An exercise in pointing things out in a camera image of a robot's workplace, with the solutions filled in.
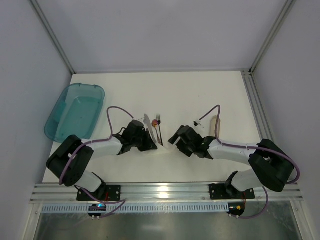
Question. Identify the white slotted cable duct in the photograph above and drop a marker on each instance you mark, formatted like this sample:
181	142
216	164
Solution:
139	208

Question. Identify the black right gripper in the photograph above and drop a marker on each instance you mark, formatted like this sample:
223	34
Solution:
181	141

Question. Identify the black fork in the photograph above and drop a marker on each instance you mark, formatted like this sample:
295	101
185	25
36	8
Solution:
158	118

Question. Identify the aluminium right side rail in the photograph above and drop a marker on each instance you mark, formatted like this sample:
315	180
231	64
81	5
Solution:
258	111

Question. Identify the black controller board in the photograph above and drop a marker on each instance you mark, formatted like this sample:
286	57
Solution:
236	209
95	211

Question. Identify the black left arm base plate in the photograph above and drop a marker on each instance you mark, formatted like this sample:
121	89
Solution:
112	192

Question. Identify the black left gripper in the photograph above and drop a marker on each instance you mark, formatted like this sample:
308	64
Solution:
145	139

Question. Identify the aluminium left corner post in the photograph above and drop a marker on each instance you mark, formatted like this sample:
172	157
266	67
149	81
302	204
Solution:
51	34

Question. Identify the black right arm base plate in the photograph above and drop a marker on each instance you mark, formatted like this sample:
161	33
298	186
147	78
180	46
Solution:
219	191

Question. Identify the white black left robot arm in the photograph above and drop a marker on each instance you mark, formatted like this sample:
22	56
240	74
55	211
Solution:
69	162

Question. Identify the left black controller board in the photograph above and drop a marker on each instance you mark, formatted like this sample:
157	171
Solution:
95	211

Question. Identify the aluminium corner post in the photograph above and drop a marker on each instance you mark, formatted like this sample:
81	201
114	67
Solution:
51	34
274	30

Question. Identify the iridescent pink spoon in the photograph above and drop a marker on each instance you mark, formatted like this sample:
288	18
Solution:
155	125

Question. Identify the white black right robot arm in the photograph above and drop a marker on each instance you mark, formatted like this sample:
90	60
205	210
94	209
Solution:
269	166

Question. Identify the beige oval cutlery tray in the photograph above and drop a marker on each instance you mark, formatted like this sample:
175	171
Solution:
215	126

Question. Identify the teal transparent plastic bin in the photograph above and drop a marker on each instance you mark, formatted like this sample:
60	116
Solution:
75	113

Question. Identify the aluminium right corner post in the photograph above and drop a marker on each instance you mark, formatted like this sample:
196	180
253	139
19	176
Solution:
274	30

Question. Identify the aluminium rail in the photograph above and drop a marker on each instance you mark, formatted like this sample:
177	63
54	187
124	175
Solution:
258	111
179	192

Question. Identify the right black controller board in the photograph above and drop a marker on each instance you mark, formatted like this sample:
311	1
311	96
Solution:
236	209

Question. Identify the aluminium front rail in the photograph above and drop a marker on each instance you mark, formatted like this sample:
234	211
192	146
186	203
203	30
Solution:
179	192

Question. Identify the silver table knife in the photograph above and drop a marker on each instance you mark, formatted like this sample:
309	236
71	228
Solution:
147	122

